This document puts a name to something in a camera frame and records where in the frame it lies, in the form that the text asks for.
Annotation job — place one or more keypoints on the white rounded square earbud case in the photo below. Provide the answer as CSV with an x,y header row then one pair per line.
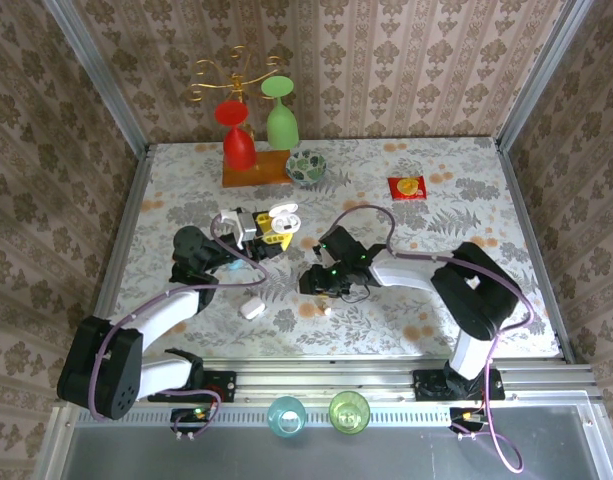
x,y
252,308

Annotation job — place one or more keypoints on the green wine glass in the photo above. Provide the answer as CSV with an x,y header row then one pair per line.
x,y
282,127

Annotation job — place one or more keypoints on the green plastic cup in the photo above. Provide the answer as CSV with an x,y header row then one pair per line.
x,y
349,414

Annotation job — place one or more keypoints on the aluminium table side rail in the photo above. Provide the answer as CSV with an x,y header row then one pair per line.
x,y
516,185
120,240

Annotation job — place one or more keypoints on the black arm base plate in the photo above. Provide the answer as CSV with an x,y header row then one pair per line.
x,y
226,385
426,385

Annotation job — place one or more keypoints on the aluminium frame post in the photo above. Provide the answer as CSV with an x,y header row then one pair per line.
x,y
543,70
97,70

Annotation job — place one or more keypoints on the small black circuit board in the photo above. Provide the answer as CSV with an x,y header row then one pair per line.
x,y
458,416
186,415

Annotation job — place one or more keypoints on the floral patterned table cover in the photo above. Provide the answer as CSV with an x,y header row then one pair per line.
x,y
411,325

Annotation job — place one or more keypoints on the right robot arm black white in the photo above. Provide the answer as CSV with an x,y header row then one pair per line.
x,y
476,295

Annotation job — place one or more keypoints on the grey metal tray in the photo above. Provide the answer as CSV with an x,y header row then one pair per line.
x,y
336,460

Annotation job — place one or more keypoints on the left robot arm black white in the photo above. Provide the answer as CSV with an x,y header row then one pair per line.
x,y
101,370

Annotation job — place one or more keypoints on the teal plastic cup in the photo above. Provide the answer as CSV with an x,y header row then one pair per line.
x,y
286,417

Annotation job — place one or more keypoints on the leaf pattern ceramic bowl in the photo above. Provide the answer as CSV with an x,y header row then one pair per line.
x,y
306,167

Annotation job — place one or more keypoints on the aluminium mounting rail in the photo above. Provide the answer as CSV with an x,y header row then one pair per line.
x,y
326,380

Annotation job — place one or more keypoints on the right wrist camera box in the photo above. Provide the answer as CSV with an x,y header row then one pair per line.
x,y
325,257

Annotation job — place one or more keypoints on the red wine glass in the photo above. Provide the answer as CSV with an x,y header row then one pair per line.
x,y
238,150

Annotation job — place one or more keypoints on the white oval earbud case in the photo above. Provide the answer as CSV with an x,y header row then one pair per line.
x,y
284,220

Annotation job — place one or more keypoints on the small white earbud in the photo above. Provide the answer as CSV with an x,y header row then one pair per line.
x,y
327,311

